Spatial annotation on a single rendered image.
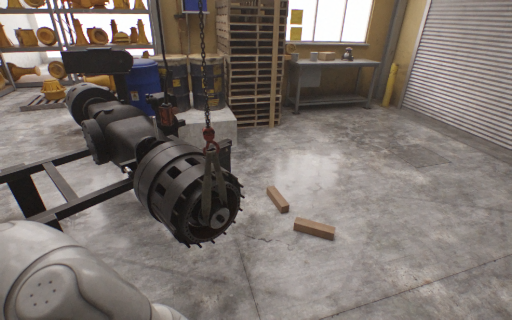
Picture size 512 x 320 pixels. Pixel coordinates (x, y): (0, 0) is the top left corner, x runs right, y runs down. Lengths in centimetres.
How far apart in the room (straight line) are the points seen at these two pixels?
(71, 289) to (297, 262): 220
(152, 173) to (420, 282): 230
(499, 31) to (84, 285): 630
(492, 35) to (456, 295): 472
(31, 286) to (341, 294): 217
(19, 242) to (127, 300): 19
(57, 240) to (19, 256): 5
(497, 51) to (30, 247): 629
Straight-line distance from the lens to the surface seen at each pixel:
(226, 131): 424
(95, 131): 262
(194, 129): 416
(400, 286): 262
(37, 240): 52
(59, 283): 40
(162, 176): 164
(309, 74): 597
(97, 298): 41
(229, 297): 225
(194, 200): 146
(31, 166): 320
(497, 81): 620
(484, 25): 646
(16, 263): 50
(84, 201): 239
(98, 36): 949
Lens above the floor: 190
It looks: 29 degrees down
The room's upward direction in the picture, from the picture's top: 2 degrees clockwise
